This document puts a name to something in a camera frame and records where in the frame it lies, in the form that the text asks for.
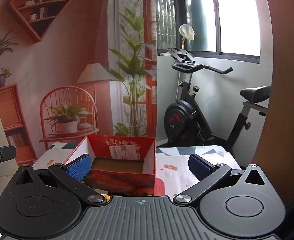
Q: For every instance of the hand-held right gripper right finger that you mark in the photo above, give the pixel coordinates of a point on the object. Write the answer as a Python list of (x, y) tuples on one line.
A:
[(199, 166)]

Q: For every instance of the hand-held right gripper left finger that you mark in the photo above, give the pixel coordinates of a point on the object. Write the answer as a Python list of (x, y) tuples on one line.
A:
[(78, 168)]

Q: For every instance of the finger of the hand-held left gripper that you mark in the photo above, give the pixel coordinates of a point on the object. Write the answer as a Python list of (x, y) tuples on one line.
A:
[(2, 152)]

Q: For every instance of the red cardboard box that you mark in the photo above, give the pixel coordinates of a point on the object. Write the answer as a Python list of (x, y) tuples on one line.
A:
[(123, 181)]

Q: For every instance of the patterned white blanket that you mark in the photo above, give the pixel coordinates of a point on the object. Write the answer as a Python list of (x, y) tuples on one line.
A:
[(177, 172)]

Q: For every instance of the black exercise bike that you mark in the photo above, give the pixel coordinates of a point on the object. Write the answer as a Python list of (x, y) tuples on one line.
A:
[(179, 115)]

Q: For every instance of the white plastic bag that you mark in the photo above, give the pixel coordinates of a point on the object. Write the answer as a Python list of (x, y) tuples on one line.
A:
[(187, 32)]

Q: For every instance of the window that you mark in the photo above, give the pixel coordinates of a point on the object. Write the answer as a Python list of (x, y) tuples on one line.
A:
[(234, 17)]

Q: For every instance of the wall poster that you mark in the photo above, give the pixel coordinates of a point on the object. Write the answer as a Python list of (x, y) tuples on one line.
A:
[(74, 55)]

